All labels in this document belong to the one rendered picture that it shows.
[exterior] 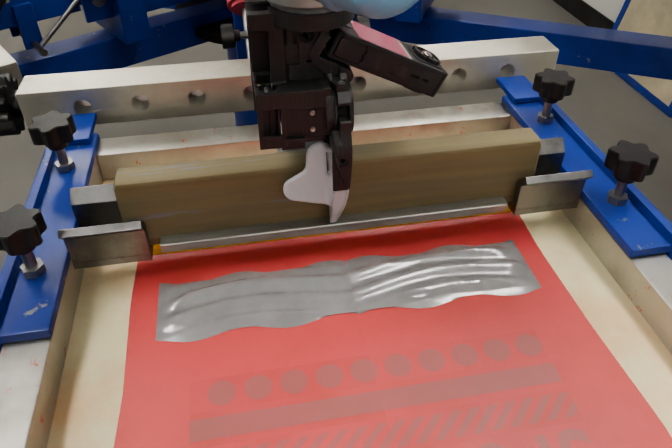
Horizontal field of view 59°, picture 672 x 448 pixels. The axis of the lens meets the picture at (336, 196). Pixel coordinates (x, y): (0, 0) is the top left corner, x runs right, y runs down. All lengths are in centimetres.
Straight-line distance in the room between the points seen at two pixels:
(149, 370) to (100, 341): 6
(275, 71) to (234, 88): 27
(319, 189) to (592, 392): 28
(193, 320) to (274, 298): 7
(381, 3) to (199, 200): 34
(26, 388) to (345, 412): 24
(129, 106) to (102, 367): 35
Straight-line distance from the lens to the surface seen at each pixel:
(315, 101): 49
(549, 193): 65
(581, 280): 63
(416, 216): 60
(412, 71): 52
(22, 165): 271
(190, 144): 73
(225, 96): 77
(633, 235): 63
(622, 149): 63
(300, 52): 50
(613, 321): 60
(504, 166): 62
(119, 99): 78
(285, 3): 46
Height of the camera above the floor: 137
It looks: 38 degrees down
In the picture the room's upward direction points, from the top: straight up
